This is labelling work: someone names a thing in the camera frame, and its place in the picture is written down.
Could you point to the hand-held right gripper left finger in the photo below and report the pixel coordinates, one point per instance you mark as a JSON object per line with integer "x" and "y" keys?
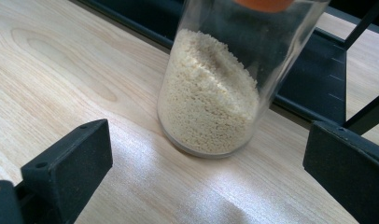
{"x": 69, "y": 165}

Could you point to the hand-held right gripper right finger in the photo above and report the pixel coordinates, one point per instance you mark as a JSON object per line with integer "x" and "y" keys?
{"x": 349, "y": 174}

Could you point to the glass jar with pale grains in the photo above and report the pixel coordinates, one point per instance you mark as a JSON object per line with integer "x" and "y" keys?
{"x": 209, "y": 109}

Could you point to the black metal frame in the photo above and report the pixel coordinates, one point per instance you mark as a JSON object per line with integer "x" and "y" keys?
{"x": 315, "y": 81}

